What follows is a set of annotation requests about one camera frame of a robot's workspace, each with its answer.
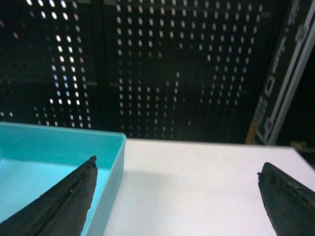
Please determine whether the teal plastic tray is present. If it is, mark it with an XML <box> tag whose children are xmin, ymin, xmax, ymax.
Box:
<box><xmin>0</xmin><ymin>122</ymin><xmax>126</xmax><ymax>236</ymax></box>

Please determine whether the black perforated metal panel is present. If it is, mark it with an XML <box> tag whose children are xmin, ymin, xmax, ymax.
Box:
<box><xmin>0</xmin><ymin>0</ymin><xmax>289</xmax><ymax>143</ymax></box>

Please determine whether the black flight case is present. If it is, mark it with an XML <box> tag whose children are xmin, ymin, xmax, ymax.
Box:
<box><xmin>245</xmin><ymin>0</ymin><xmax>315</xmax><ymax>145</ymax></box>

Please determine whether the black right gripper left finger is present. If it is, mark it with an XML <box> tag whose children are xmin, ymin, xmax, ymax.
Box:
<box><xmin>0</xmin><ymin>156</ymin><xmax>98</xmax><ymax>236</ymax></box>

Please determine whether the white table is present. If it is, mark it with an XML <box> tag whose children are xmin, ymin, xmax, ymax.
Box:
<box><xmin>104</xmin><ymin>139</ymin><xmax>315</xmax><ymax>236</ymax></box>

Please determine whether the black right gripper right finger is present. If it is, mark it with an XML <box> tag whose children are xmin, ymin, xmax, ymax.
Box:
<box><xmin>258</xmin><ymin>162</ymin><xmax>315</xmax><ymax>236</ymax></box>

